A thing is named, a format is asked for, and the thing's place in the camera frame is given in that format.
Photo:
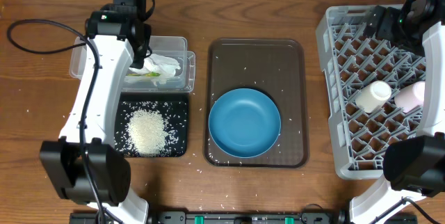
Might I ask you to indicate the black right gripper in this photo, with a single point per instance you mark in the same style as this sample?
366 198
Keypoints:
390 15

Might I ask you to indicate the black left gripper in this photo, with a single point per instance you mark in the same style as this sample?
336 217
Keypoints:
147 30

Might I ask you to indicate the white tissue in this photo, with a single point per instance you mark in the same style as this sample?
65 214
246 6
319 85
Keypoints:
164 65

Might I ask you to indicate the yellow snack wrapper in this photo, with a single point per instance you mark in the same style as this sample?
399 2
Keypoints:
149 74

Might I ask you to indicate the white cup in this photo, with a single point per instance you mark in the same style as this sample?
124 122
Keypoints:
374 96

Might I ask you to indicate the pink cup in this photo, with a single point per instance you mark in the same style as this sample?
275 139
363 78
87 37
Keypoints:
410 97

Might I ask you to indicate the white rice pile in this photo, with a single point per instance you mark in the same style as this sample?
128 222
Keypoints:
146 131

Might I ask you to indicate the large blue plate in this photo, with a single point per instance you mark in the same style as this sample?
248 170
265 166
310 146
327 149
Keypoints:
244 123

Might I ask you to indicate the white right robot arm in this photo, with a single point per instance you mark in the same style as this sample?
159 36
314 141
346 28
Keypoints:
413 169

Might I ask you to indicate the grey dishwasher rack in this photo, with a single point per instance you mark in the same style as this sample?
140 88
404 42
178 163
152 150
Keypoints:
351 61

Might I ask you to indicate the clear plastic bin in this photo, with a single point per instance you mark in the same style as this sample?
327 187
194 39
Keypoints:
116 56

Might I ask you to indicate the black plastic tray bin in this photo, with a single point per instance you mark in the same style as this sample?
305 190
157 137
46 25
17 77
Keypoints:
174 112

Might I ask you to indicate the brown serving tray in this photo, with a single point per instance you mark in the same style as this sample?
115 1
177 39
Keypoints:
275 67

